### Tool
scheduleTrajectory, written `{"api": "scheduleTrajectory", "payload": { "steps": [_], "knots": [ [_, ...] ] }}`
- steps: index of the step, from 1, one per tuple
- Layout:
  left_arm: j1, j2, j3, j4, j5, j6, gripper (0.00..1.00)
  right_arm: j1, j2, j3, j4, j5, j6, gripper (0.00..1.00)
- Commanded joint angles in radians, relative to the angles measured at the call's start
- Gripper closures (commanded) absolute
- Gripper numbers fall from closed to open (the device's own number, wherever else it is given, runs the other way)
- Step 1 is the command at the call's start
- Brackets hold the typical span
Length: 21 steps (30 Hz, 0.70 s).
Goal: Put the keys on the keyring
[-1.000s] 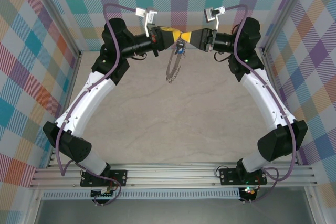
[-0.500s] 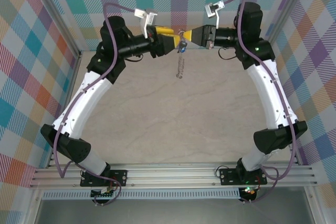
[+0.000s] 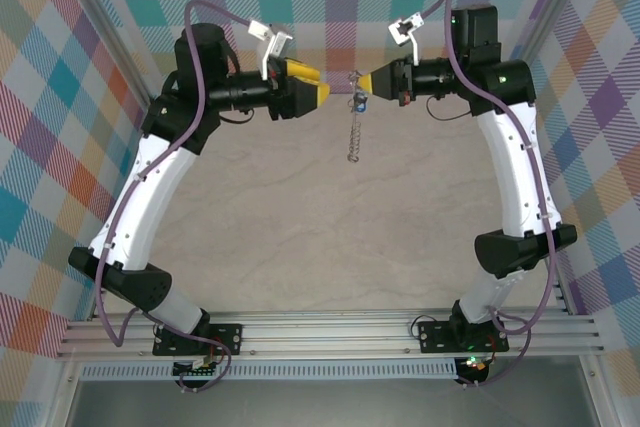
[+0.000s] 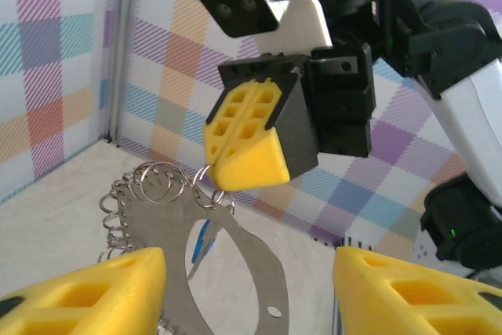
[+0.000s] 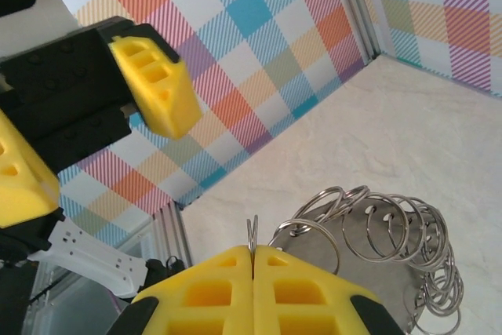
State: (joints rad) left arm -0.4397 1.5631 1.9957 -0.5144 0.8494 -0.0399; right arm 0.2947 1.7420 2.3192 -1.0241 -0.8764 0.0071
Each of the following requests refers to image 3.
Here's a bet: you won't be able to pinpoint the metal plate with key rings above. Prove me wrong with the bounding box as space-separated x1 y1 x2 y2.
343 69 370 165

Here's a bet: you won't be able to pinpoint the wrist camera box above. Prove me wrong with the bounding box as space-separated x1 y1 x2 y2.
246 18 295 74
388 12 427 66

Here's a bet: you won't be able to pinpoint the small electronics board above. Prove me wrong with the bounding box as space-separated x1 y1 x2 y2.
171 357 225 383
456 353 495 385

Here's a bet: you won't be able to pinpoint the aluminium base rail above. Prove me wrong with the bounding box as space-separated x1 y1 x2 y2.
54 309 609 361

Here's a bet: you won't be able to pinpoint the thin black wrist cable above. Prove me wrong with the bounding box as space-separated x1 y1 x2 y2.
218 105 257 125
425 95 470 122

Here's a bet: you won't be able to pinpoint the thin black left wrist cable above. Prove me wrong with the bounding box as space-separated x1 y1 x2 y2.
218 105 257 125

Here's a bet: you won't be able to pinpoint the slotted grey cable duct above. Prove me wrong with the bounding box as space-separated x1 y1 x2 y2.
78 363 462 383

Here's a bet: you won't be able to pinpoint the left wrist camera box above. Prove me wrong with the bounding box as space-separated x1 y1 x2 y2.
246 18 295 74

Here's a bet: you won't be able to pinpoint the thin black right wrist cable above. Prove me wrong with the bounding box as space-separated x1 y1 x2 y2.
425 95 470 122

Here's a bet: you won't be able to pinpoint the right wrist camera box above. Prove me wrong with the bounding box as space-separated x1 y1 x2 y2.
388 12 427 66

